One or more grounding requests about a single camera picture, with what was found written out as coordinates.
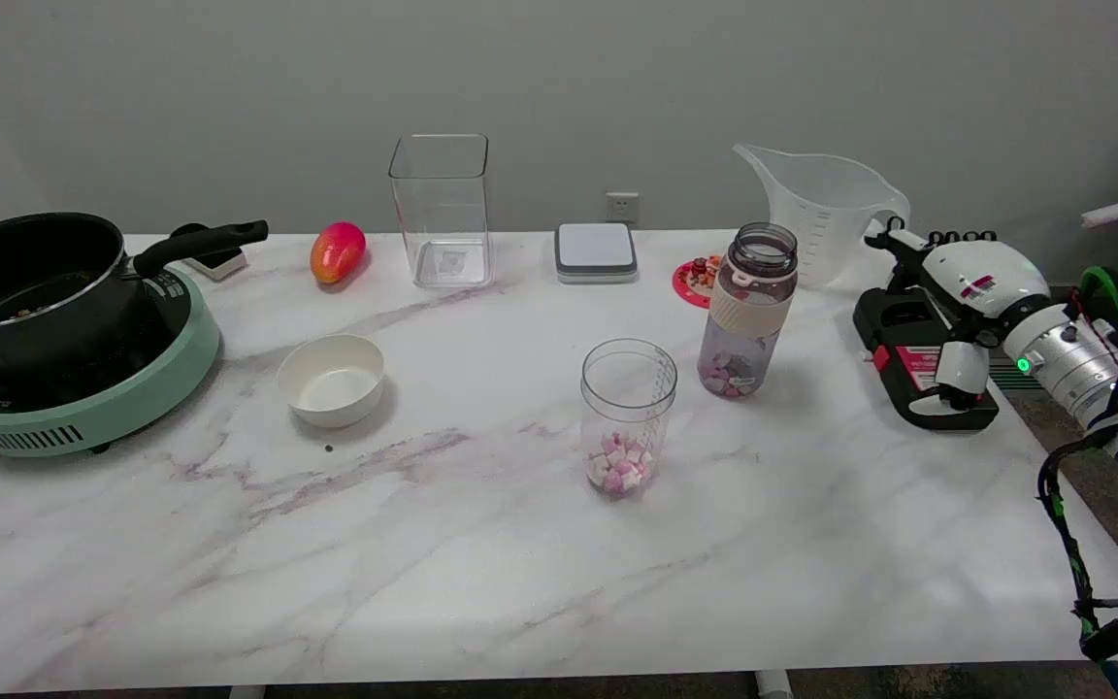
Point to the white wall socket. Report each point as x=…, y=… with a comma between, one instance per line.
x=622, y=207

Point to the red coaster with small figures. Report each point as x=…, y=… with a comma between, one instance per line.
x=695, y=280

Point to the white table leg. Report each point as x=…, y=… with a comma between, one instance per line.
x=772, y=683

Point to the white round bowl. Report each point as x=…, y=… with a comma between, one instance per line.
x=331, y=381

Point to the black box with red label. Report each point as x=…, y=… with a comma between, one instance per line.
x=908, y=374

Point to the metal floor vent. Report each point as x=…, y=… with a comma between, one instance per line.
x=1010, y=377

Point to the red yellow mango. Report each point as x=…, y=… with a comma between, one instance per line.
x=337, y=251

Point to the clear bottle with beige sleeve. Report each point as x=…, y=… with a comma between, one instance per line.
x=748, y=311

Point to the white grey square lid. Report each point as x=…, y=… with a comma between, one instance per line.
x=596, y=250

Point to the small black white device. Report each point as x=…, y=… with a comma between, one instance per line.
x=217, y=262

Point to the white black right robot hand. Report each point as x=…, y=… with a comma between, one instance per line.
x=981, y=277

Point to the pink white candy pieces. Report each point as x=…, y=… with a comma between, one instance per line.
x=621, y=464

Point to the mint green induction cooker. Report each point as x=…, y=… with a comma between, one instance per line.
x=147, y=379

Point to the clear square tall container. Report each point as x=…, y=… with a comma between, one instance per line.
x=441, y=209

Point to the translucent plastic measuring jug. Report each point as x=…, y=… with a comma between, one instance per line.
x=826, y=218

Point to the transparent cup with candy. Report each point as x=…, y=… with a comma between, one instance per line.
x=628, y=417

